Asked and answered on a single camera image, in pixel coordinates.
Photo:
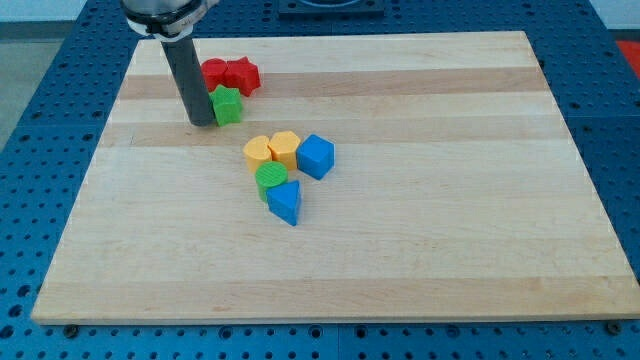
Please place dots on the blue cube block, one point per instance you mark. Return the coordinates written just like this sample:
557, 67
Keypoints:
315, 156

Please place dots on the green cylinder block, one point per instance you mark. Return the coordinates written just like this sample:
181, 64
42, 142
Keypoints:
269, 175

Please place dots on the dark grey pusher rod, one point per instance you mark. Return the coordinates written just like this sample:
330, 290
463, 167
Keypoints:
183, 61

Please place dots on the yellow hexagon block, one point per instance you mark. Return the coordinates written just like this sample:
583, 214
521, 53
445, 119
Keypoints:
283, 146

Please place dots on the red circle block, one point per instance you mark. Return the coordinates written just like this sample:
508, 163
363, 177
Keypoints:
213, 71

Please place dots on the yellow heart block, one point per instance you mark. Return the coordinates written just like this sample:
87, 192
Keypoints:
257, 152

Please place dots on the light wooden board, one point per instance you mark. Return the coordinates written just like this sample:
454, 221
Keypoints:
457, 195

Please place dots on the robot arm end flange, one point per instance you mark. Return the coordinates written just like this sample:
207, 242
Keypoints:
167, 20

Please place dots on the red star block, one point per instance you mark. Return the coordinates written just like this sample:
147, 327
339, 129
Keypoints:
243, 75

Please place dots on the blue triangle block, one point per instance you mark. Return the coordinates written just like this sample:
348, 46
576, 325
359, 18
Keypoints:
284, 201

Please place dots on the green star block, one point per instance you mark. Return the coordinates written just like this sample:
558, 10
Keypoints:
227, 105

